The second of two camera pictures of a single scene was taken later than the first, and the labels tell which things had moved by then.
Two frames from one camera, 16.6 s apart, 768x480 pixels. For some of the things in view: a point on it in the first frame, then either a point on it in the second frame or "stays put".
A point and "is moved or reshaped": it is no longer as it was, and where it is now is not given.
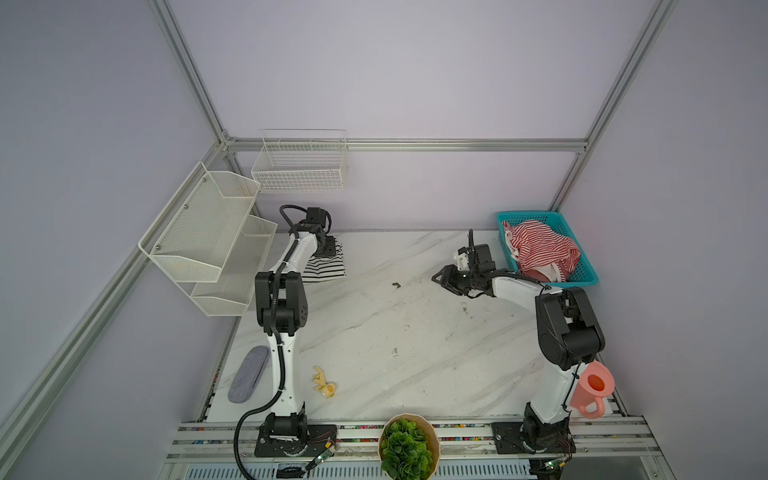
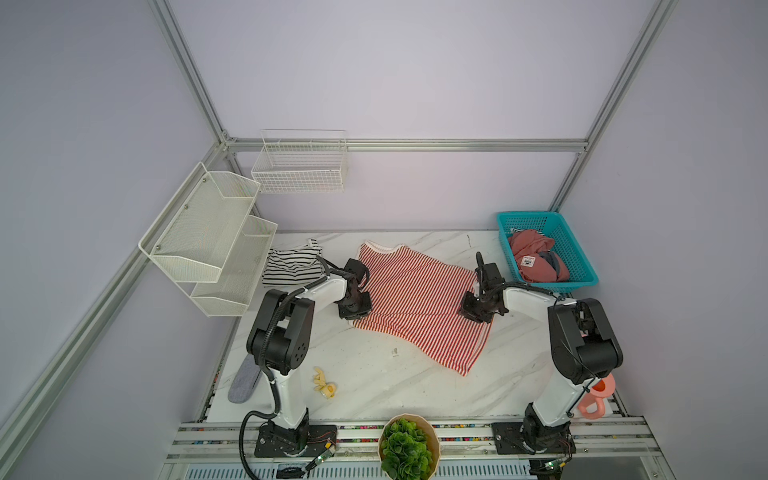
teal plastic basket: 541,246 stays put
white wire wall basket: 301,161 stays put
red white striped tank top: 539,248 to 420,298
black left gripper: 330,248 to 362,313
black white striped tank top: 323,268 is moved or reshaped
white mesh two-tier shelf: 206,240 stays put
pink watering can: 596,382 stays put
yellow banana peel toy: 327,389 stays put
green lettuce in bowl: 409,448 stays put
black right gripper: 448,279 to 467,309
